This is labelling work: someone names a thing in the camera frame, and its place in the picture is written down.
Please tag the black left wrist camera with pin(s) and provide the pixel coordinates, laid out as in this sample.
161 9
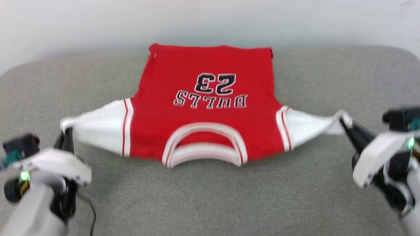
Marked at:
23 144

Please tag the teal camera connector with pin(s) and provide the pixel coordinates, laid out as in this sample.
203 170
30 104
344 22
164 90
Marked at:
416 124
10 159

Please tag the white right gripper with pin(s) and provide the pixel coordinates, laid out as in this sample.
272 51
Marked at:
374 157

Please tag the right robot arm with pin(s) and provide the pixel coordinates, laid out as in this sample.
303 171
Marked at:
403 183

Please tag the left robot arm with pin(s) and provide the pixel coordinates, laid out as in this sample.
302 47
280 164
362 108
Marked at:
32 209

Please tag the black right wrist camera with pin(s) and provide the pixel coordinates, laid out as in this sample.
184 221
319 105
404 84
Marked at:
398 118

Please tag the teal right camera connector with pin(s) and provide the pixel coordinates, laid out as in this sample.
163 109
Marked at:
416 124

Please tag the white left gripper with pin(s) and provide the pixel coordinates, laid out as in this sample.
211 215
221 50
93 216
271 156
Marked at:
55 164

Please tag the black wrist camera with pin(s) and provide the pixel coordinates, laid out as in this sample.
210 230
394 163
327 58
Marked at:
398 118
23 144

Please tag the teal left camera connector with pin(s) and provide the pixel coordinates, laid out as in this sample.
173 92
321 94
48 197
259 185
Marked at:
10 159

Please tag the red white basketball jersey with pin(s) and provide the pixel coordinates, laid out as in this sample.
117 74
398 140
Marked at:
203 124

